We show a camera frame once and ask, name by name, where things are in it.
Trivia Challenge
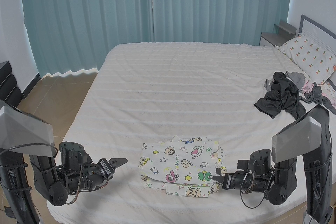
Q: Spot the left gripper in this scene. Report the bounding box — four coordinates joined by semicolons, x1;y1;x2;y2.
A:
86;157;129;191

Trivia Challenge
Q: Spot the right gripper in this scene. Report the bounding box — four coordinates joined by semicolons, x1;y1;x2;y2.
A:
212;165;253;191

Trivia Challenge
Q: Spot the white printed pyjama top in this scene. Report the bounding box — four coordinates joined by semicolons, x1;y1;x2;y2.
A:
138;136;226;197

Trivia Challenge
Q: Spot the bed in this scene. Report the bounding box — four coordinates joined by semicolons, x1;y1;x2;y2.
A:
46;14;336;224

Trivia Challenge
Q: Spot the black garment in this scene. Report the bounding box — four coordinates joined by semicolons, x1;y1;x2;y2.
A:
254;72;306;120

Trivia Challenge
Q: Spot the pink garment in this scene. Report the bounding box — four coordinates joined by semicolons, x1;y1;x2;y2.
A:
300;80;336;110

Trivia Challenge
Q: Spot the dark grey garment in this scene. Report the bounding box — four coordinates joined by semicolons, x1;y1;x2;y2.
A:
299;86;336;115

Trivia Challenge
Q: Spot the black chest of drawers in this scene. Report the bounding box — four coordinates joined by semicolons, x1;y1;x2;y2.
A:
0;61;26;106

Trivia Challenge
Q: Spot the grey bedside table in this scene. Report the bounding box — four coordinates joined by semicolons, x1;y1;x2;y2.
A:
261;19;297;47

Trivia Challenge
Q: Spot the white printed pillow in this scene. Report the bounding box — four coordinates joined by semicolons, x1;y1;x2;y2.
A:
279;35;336;84

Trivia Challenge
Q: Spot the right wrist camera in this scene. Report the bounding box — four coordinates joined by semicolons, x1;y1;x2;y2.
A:
237;159;250;171

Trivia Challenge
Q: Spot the black cable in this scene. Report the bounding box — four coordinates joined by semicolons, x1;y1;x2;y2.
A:
64;173;88;205
240;178;269;209

